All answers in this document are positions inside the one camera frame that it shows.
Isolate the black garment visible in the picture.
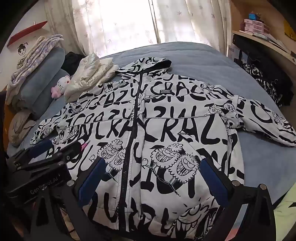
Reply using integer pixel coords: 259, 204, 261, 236
60, 51, 86, 76

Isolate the sheer white curtain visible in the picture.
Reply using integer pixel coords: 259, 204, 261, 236
44, 0, 232, 58

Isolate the cartoon face wall sticker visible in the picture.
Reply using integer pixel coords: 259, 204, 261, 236
17, 43, 29, 56

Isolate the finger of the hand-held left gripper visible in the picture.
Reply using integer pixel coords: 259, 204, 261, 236
27, 139, 54, 161
53, 140, 85, 165

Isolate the black white printed hooded jacket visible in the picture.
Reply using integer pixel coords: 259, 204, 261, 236
32, 57, 296, 238

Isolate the white cardboard box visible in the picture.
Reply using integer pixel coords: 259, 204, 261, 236
228, 49, 241, 62

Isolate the black white patterned cloth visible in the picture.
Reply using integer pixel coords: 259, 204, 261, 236
240, 62, 281, 102

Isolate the wooden corner shelf desk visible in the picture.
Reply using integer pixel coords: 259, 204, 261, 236
228, 0, 296, 70

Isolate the folded cream puffer jacket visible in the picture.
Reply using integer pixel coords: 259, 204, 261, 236
63, 53, 119, 102

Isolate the yellow cloth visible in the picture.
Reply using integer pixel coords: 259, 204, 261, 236
283, 20, 296, 37

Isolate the blue-grey bed blanket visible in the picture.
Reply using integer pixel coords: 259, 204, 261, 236
7, 42, 296, 209

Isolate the stack of pink boxes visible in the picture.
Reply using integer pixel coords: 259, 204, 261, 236
240, 19, 271, 35

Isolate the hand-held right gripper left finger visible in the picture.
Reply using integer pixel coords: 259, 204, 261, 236
30, 158, 108, 241

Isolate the red wall shelf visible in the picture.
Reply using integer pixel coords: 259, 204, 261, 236
6, 21, 48, 48

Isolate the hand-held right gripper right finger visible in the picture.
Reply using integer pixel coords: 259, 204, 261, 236
200, 158, 278, 241

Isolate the blue-grey pillow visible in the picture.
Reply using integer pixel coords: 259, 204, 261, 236
30, 70, 70, 120
20, 47, 66, 102

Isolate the pale green cloth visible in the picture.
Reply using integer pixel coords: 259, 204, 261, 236
276, 192, 296, 232

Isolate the stack of papers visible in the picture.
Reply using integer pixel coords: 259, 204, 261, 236
252, 34, 289, 50

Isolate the white pink cat plush toy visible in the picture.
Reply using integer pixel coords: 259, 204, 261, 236
51, 75, 71, 99

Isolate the beige pillow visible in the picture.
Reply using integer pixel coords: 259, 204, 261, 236
9, 109, 36, 147

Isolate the dark clothes pile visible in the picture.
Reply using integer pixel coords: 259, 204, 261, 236
232, 34, 294, 105

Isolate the folded purple floral quilt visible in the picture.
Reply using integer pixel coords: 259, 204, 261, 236
6, 34, 64, 105

